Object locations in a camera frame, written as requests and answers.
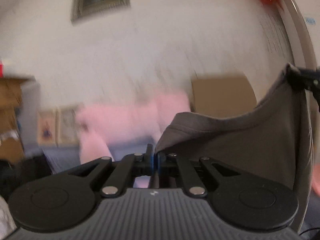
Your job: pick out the grey garment with pink cuffs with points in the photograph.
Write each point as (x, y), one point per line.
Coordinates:
(273, 141)

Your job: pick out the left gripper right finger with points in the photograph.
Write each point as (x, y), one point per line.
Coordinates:
(176, 171)

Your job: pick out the tan leather headrest cushion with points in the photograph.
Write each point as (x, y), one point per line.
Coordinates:
(223, 96)

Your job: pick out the grey printed sofa cover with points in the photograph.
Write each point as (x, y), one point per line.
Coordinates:
(64, 158)

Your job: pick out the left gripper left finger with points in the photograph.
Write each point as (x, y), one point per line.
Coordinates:
(126, 171)

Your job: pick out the black clothes pile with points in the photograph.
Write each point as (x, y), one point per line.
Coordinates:
(26, 170)

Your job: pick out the large pink plush toy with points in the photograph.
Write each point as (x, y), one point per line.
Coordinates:
(103, 125)

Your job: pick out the framed picture on wall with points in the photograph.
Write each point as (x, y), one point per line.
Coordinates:
(46, 127)

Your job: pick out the cardboard boxes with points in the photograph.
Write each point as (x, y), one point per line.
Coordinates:
(13, 99)

